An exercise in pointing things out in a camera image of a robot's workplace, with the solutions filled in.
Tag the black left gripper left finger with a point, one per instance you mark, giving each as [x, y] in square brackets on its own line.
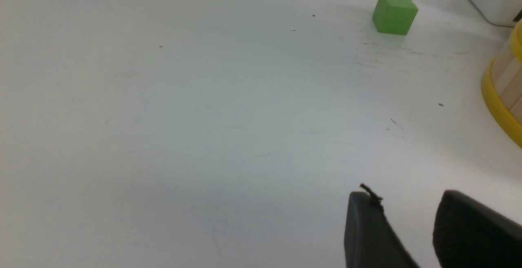
[369, 240]

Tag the yellow bamboo steamer basket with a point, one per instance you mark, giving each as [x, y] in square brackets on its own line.
[501, 86]

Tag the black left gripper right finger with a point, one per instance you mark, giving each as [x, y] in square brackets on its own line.
[468, 234]

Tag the green cube block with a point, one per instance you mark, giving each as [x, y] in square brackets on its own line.
[394, 16]

